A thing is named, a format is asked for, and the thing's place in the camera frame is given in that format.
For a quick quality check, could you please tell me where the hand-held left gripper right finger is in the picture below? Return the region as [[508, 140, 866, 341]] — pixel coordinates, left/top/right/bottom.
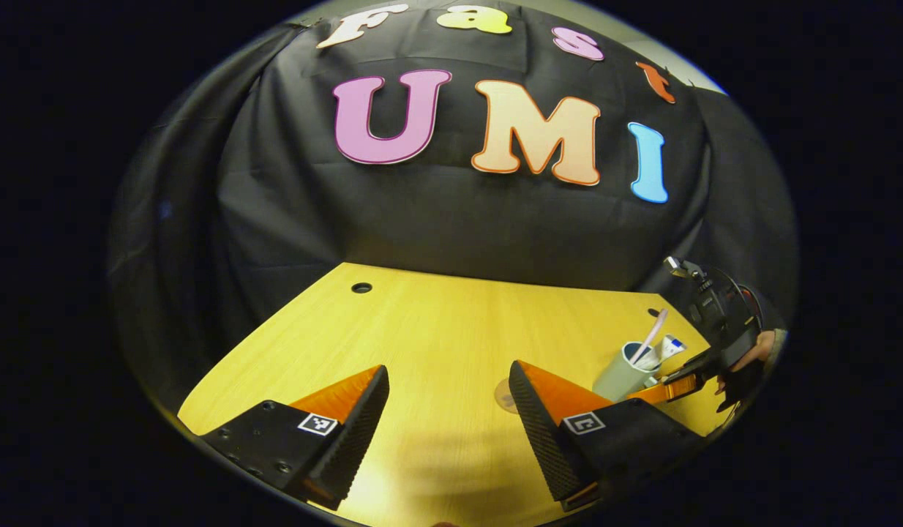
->
[[508, 359, 708, 513]]

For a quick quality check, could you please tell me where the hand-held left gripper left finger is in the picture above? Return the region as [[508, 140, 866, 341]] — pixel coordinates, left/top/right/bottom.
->
[[199, 364, 391, 512]]

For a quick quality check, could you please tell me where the white toothpaste tube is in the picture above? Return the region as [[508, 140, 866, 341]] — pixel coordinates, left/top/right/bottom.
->
[[638, 334, 688, 370]]

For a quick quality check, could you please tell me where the round brown coaster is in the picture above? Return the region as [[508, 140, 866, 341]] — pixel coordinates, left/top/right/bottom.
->
[[494, 378, 522, 415]]

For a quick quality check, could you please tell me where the pale pink toothbrush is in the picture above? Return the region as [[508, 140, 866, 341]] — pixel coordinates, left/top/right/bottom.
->
[[631, 308, 670, 365]]

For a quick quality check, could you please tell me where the pale green cup wooden handle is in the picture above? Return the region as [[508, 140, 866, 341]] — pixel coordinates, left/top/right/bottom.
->
[[592, 341, 661, 403]]

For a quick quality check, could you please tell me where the wooden desktop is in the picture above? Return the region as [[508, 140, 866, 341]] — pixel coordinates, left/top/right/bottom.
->
[[177, 262, 730, 527]]

